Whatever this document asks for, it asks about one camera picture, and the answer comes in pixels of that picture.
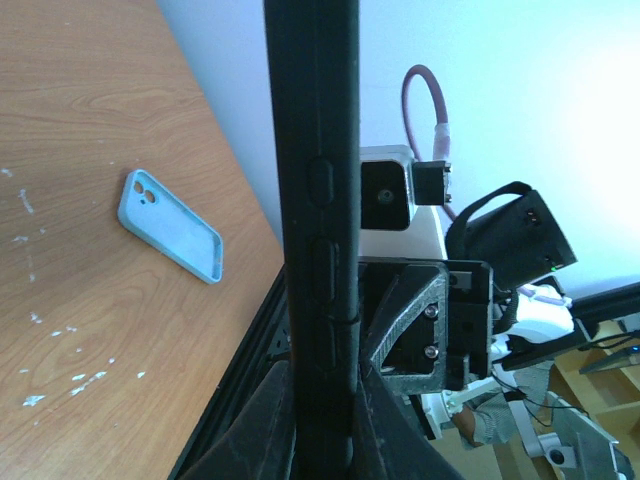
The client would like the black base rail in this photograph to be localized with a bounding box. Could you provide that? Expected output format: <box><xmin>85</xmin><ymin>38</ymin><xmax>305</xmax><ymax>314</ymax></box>
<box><xmin>168</xmin><ymin>272</ymin><xmax>290</xmax><ymax>479</ymax></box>

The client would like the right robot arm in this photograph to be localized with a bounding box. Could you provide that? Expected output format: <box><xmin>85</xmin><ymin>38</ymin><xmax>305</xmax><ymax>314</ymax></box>
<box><xmin>360</xmin><ymin>182</ymin><xmax>586</xmax><ymax>395</ymax></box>

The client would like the black phone case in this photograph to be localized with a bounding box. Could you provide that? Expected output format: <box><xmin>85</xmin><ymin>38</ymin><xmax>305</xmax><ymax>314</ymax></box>
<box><xmin>264</xmin><ymin>1</ymin><xmax>361</xmax><ymax>479</ymax></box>

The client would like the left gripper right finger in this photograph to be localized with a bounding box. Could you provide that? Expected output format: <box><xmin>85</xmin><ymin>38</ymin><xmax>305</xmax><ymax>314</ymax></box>
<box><xmin>352</xmin><ymin>369</ymin><xmax>462</xmax><ymax>480</ymax></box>

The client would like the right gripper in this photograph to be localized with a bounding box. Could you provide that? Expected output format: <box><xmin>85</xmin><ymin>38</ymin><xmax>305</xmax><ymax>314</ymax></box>
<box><xmin>359</xmin><ymin>257</ymin><xmax>493</xmax><ymax>395</ymax></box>

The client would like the light blue phone case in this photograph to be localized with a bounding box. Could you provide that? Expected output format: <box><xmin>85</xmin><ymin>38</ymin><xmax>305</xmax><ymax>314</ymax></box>
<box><xmin>117</xmin><ymin>169</ymin><xmax>224</xmax><ymax>284</ymax></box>

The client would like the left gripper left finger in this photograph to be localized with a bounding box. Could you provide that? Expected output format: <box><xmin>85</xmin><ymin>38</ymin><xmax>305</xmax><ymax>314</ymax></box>
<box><xmin>182</xmin><ymin>361</ymin><xmax>296</xmax><ymax>479</ymax></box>

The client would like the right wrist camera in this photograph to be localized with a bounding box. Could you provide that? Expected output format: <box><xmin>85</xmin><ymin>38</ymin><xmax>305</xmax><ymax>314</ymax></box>
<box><xmin>360</xmin><ymin>145</ymin><xmax>451</xmax><ymax>231</ymax></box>

